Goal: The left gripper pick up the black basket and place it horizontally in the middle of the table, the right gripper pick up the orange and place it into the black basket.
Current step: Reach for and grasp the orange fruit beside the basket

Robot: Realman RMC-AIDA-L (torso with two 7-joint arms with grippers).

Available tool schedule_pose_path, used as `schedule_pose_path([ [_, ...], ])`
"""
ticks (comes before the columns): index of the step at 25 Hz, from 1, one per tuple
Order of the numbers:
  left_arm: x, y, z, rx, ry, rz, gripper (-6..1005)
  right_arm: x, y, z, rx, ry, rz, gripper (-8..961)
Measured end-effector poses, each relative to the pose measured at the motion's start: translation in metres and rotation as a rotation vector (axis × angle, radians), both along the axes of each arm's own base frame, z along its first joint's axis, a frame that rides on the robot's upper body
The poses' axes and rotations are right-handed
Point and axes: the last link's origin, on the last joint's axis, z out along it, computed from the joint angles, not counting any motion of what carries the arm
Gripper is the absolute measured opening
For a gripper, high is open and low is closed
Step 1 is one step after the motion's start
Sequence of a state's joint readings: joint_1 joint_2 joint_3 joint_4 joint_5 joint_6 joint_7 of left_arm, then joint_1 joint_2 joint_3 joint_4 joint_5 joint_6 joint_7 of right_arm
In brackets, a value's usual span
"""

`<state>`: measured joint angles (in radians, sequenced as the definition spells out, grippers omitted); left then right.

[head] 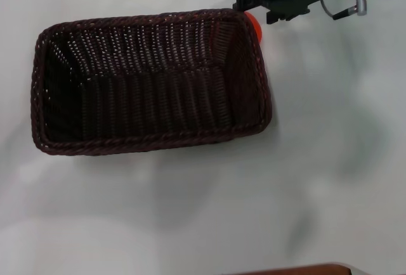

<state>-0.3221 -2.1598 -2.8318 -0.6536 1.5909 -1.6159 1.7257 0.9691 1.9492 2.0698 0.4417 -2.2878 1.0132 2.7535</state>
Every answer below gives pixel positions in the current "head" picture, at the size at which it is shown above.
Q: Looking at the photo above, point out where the orange ball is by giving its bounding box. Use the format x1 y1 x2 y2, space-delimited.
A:
244 11 264 46

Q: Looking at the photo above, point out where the dark brown woven basket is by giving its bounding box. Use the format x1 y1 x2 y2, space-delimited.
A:
30 8 274 157

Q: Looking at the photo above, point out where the brown wooden edge strip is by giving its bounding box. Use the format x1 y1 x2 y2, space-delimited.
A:
240 262 353 275

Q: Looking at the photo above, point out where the grey arm cable with connector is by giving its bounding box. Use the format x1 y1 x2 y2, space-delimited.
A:
319 0 369 22

